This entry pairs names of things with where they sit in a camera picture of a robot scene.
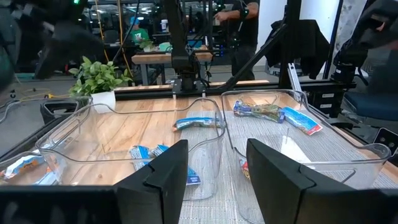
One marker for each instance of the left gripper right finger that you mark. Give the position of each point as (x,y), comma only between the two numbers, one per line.
(280,199)

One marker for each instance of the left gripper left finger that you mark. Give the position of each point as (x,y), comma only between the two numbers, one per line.
(161,193)

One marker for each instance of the green blue granola bar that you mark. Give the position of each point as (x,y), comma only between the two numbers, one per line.
(261,111)

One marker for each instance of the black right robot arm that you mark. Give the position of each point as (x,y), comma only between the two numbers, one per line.
(183,68)

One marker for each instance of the teal white granola bar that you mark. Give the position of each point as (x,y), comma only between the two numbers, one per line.
(196,123)

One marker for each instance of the blue granola bar red end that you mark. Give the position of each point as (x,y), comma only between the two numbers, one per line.
(300,119)

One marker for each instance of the blue orange white granola bar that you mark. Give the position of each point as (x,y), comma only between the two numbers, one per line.
(46,178)
(21,165)

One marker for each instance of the green potted plant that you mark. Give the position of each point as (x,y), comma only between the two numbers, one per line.
(96,77)

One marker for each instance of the woven white table mat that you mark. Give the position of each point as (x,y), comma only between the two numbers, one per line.
(217,211)

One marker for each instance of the white plant pot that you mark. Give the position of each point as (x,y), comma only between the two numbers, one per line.
(104,101)

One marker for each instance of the person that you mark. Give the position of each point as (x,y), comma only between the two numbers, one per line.
(245,31)
(139,35)

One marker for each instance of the black open-top box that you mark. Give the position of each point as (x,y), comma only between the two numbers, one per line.
(46,116)

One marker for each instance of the small desk plant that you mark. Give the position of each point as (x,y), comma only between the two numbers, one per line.
(146,46)

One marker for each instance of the wooden desk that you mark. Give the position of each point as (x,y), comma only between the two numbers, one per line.
(155,58)

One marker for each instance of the teal desk object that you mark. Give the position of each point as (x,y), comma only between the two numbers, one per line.
(165,47)

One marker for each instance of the white cup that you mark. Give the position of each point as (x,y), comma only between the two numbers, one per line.
(164,26)

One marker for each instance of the black control box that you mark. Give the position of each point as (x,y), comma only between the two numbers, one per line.
(317,105)

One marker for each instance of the blue office chair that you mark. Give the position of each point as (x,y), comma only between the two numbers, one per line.
(373,105)

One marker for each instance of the black hanging jacket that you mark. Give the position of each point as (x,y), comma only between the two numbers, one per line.
(311,43)

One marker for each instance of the silver aluminium bracket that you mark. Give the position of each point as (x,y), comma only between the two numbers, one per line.
(293,77)

